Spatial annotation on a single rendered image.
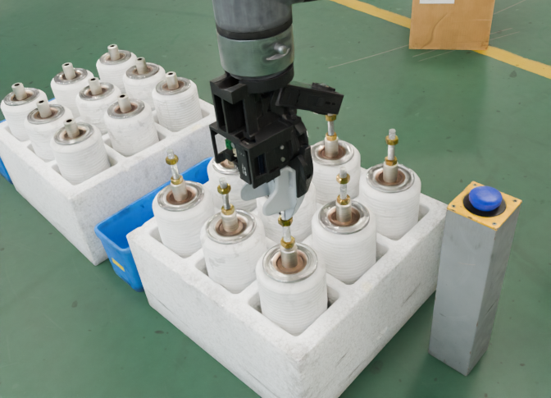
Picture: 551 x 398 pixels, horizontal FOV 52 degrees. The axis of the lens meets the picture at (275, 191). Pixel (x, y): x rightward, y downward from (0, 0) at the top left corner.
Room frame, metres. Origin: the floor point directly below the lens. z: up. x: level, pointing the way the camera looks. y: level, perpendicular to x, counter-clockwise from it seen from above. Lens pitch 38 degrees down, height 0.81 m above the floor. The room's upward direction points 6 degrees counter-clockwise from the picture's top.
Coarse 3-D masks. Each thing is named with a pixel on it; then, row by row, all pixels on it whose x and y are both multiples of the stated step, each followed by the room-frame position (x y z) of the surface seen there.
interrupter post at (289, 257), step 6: (282, 246) 0.55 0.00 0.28; (294, 246) 0.55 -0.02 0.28; (282, 252) 0.54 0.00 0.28; (288, 252) 0.54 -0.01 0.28; (294, 252) 0.54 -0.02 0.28; (282, 258) 0.54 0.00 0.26; (288, 258) 0.54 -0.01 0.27; (294, 258) 0.54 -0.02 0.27; (282, 264) 0.55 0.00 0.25; (288, 264) 0.54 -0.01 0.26; (294, 264) 0.54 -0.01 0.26
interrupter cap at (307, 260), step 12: (276, 252) 0.57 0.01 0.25; (300, 252) 0.56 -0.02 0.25; (312, 252) 0.56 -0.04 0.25; (264, 264) 0.55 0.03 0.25; (276, 264) 0.55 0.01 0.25; (300, 264) 0.54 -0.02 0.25; (312, 264) 0.54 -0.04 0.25; (276, 276) 0.52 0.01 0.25; (288, 276) 0.52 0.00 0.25; (300, 276) 0.52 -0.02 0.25
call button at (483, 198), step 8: (472, 192) 0.56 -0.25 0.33; (480, 192) 0.56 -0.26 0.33; (488, 192) 0.56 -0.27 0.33; (496, 192) 0.55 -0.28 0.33; (472, 200) 0.55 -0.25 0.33; (480, 200) 0.54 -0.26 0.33; (488, 200) 0.54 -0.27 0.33; (496, 200) 0.54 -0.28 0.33; (480, 208) 0.54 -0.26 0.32; (488, 208) 0.53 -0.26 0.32
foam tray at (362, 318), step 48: (144, 240) 0.71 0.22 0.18; (384, 240) 0.64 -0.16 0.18; (432, 240) 0.66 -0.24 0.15; (144, 288) 0.72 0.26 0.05; (192, 288) 0.60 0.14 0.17; (336, 288) 0.56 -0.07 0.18; (384, 288) 0.57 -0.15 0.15; (432, 288) 0.68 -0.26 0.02; (192, 336) 0.63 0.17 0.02; (240, 336) 0.52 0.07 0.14; (288, 336) 0.48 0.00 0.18; (336, 336) 0.49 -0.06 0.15; (384, 336) 0.57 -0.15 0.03; (288, 384) 0.46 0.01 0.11; (336, 384) 0.49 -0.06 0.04
